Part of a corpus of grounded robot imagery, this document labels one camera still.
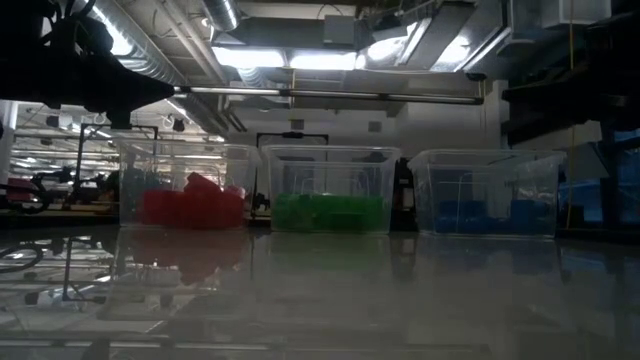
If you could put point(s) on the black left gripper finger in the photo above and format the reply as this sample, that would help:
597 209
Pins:
155 90

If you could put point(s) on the red toy block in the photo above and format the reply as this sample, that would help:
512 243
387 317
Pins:
162 207
205 212
202 185
232 207

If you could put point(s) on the green toy block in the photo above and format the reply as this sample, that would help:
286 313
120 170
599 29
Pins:
357 212
297 212

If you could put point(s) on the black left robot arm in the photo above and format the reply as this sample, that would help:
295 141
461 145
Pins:
35 45

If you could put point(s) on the clear plastic bin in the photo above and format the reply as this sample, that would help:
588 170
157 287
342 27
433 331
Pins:
150 165
490 175
350 170

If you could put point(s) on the ceiling light panel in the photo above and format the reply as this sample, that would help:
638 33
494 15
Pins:
325 61
250 57

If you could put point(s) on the red background object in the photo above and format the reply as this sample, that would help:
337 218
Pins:
20 189

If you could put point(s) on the horizontal ceiling pipe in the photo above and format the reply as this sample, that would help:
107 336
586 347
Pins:
325 93

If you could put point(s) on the grey ceiling box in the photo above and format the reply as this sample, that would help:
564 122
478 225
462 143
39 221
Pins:
340 30

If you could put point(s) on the blue partition panel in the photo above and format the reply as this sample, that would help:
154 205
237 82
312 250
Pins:
627 170

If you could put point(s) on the silver ribbed duct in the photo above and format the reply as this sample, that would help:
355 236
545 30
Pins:
145 55
222 12

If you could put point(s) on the black gantry frame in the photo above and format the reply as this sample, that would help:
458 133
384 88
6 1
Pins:
292 135
117 131

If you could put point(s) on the small wall sign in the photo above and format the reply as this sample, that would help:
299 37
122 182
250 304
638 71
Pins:
297 124

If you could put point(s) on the grey wall plate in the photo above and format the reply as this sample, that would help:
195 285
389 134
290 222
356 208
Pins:
375 126

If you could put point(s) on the black frame bracket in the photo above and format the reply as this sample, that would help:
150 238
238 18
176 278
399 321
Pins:
404 195

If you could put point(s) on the large silver air duct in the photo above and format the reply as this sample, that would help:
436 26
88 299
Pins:
440 35

